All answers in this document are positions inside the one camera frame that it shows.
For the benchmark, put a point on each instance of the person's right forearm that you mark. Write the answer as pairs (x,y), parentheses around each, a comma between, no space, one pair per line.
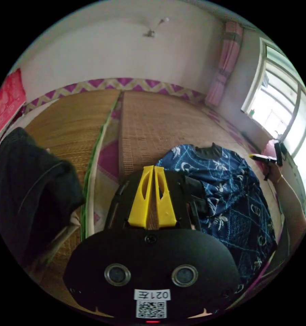
(293,201)

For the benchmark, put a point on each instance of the blue patterned long sleeve shirt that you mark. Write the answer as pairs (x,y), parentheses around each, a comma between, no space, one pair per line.
(234,198)

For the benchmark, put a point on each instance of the pile of clothes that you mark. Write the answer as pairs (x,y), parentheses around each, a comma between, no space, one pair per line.
(28,188)

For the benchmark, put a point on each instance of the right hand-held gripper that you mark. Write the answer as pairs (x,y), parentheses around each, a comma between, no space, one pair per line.
(270,160)

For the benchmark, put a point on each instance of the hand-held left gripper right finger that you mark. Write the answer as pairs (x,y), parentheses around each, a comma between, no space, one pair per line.
(165,208)

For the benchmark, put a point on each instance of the red patterned cloth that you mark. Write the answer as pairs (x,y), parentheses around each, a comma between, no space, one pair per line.
(6,102)

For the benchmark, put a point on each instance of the window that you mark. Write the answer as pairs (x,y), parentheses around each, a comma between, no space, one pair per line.
(282,102)

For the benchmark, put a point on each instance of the person's right hand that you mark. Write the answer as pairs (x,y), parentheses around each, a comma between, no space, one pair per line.
(272,172)

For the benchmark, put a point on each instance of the pink curtain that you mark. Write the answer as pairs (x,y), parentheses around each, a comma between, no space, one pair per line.
(225,63)

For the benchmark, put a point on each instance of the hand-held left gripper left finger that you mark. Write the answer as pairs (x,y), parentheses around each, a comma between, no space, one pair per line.
(139,203)

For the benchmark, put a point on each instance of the ceiling fan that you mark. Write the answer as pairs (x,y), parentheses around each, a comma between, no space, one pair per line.
(151,31)

